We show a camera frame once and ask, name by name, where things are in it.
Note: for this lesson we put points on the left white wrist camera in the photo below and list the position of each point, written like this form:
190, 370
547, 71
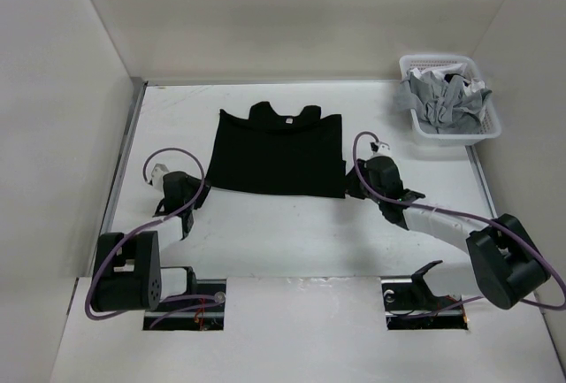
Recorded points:
156, 177

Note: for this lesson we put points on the black tank top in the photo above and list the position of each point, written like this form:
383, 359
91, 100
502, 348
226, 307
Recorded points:
271, 154

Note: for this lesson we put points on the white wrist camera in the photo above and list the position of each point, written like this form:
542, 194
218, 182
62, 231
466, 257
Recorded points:
380, 149
156, 177

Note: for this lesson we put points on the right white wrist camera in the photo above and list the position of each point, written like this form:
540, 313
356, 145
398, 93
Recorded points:
380, 149

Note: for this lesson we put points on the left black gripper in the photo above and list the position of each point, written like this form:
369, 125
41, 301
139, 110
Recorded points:
201, 196

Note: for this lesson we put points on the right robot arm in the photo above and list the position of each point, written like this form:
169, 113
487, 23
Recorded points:
406, 209

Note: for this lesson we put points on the left metal table rail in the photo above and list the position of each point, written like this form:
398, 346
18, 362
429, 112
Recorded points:
139, 85

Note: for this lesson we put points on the grey tank top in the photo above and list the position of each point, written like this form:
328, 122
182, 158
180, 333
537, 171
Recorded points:
441, 106

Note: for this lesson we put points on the white tank top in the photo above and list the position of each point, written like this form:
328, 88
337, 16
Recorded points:
447, 73

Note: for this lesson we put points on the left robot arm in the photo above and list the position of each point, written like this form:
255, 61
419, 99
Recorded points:
128, 274

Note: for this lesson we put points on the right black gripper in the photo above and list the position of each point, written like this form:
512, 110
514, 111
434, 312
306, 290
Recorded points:
350, 185

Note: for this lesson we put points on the white plastic basket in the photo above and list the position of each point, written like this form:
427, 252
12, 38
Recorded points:
489, 124

